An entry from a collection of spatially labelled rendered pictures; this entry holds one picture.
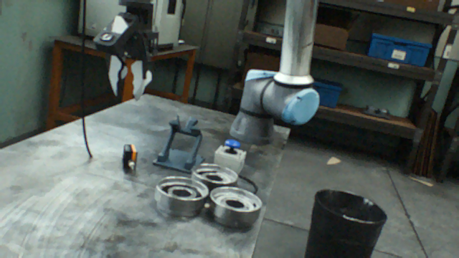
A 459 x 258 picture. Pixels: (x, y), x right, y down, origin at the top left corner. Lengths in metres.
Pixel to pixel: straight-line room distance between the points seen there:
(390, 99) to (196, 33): 2.17
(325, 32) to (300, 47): 3.06
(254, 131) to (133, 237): 0.72
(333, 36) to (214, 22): 1.26
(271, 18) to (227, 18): 0.50
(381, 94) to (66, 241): 4.42
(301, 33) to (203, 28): 3.56
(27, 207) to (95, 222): 0.12
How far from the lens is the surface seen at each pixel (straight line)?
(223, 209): 0.85
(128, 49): 0.98
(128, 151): 1.04
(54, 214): 0.84
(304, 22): 1.25
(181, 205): 0.85
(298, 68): 1.28
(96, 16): 3.29
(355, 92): 4.92
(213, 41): 4.76
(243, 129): 1.41
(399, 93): 4.97
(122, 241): 0.77
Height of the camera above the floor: 1.20
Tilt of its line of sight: 15 degrees down
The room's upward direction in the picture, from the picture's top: 12 degrees clockwise
